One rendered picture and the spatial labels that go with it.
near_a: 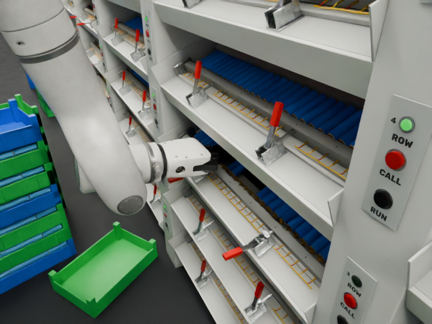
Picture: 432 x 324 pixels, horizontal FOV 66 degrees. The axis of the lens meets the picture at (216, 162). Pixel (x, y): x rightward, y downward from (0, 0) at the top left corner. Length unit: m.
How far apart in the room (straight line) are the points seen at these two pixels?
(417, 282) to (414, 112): 0.17
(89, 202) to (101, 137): 1.10
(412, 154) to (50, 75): 0.45
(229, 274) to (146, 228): 0.66
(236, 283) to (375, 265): 0.48
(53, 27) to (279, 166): 0.36
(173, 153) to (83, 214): 0.94
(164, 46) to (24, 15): 0.43
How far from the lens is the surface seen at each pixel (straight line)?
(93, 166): 0.56
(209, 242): 0.92
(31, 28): 0.51
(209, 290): 1.06
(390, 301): 0.41
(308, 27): 0.43
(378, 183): 0.35
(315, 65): 0.40
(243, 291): 0.81
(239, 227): 0.68
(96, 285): 1.27
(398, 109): 0.32
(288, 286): 0.59
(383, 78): 0.33
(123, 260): 1.32
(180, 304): 1.17
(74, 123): 0.57
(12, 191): 1.18
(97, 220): 1.53
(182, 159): 0.68
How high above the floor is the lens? 0.94
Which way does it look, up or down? 31 degrees down
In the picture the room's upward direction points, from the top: straight up
